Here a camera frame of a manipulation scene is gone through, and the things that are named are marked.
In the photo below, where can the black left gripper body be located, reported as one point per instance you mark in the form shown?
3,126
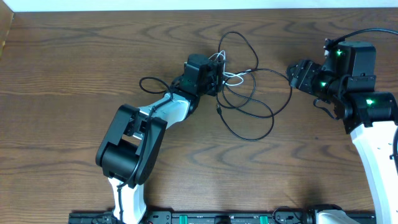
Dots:
218,78

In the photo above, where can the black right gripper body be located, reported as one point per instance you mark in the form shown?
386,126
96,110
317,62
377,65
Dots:
296,73

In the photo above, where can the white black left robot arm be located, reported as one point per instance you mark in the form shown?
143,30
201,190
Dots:
129,149

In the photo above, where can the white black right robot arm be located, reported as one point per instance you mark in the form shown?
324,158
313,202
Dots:
347,80

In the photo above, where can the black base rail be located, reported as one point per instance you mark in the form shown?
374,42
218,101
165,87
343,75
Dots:
163,217

